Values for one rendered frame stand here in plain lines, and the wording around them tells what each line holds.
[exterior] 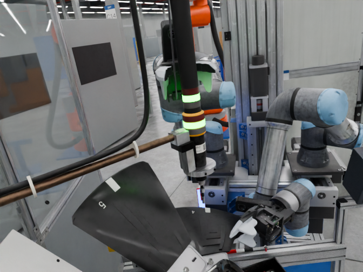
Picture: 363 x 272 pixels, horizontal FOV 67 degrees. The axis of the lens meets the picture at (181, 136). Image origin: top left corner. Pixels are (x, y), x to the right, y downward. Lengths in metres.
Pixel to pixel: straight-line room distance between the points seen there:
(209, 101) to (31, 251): 0.57
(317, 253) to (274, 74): 0.84
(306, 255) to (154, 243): 0.81
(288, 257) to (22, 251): 0.96
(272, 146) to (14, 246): 0.82
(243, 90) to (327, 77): 1.25
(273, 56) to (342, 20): 1.23
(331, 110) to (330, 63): 1.68
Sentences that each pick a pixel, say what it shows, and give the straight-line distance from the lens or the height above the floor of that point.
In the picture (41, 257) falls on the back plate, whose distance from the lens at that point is 0.75.
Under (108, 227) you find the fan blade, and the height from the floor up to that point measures 1.38.
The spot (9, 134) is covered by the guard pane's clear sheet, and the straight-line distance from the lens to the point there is 1.28.
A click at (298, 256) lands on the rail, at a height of 0.83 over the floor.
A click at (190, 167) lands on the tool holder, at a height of 1.47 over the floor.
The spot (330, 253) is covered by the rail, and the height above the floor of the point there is 0.82.
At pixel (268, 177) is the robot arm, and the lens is 1.05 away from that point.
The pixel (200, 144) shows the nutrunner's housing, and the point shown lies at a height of 1.51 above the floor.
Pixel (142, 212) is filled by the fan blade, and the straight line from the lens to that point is 0.63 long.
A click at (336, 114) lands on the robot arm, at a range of 1.00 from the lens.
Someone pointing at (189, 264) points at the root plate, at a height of 1.26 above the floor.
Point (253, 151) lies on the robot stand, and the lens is 1.53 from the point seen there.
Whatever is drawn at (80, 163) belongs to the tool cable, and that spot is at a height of 1.56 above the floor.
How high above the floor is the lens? 1.73
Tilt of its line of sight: 21 degrees down
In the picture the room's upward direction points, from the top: 8 degrees counter-clockwise
